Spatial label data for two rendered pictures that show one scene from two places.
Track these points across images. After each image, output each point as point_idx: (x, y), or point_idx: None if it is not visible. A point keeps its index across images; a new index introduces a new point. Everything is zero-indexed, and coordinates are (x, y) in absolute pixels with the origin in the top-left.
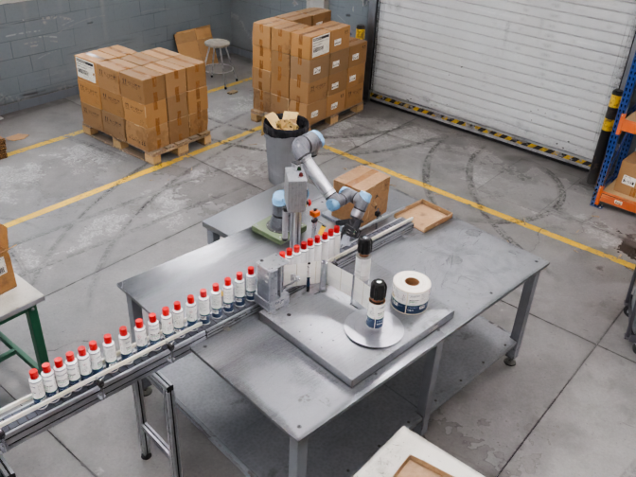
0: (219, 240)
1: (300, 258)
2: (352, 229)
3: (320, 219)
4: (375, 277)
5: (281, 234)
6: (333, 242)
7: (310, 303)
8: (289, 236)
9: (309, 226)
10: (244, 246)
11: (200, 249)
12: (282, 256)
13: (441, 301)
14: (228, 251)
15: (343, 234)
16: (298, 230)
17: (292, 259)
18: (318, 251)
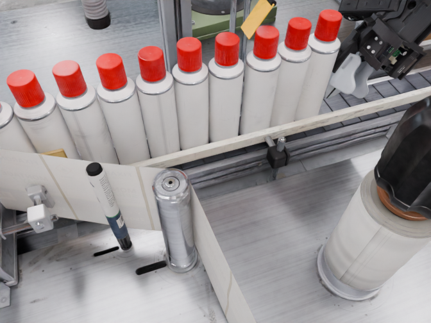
0: (69, 2)
1: (129, 115)
2: (392, 41)
3: (322, 1)
4: (415, 261)
5: (202, 15)
6: (298, 77)
7: (90, 322)
8: (217, 24)
9: (286, 13)
10: (108, 27)
11: (13, 12)
12: (16, 97)
13: None
14: (63, 31)
15: (349, 52)
16: (180, 0)
17: (84, 115)
18: (224, 98)
